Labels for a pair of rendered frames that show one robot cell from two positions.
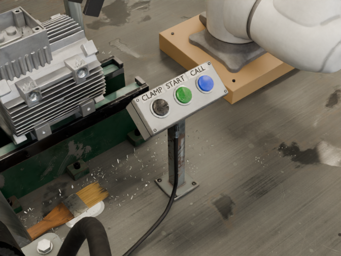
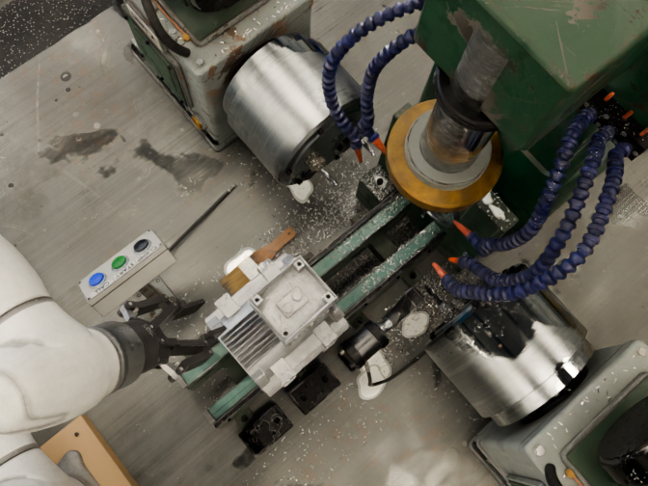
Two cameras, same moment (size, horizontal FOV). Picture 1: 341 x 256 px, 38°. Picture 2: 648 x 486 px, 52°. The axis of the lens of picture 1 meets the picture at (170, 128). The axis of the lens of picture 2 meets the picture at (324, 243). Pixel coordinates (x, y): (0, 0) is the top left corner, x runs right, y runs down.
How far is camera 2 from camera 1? 1.17 m
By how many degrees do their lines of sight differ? 60
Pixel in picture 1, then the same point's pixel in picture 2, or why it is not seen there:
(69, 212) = (253, 259)
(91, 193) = (236, 281)
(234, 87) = (77, 422)
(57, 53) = (246, 312)
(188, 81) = (112, 276)
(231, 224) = (108, 253)
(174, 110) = (130, 249)
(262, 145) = not seen: hidden behind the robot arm
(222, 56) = (83, 472)
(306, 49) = not seen: outside the picture
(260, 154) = not seen: hidden behind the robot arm
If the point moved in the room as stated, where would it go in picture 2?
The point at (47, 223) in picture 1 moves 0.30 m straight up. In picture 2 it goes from (270, 248) to (264, 207)
